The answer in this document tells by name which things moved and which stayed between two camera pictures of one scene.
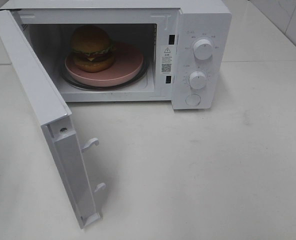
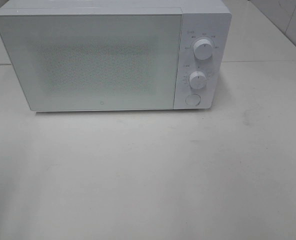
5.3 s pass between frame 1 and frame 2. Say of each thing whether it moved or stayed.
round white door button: stayed
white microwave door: moved
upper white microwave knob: stayed
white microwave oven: stayed
